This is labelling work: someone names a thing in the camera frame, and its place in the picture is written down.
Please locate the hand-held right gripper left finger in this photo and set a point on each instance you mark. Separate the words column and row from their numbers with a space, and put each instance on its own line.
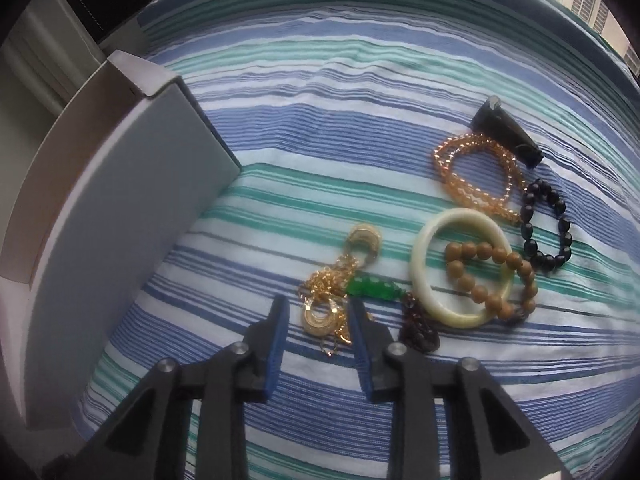
column 277, row 342

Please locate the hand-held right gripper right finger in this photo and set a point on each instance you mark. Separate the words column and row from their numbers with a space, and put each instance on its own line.
column 362, row 347

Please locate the green jade pendant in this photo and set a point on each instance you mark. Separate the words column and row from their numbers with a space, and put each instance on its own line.
column 372, row 287

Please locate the white jade bangle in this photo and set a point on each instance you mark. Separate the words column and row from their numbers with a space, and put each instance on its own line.
column 419, row 260

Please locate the white cardboard box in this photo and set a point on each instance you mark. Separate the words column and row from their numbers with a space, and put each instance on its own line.
column 125, row 210

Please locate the striped bedsheet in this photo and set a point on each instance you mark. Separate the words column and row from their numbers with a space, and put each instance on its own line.
column 350, row 110

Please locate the black plastic clip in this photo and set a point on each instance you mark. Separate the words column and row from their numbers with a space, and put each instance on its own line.
column 505, row 132

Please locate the white curtain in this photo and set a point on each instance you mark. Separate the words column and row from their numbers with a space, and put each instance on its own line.
column 45, row 50

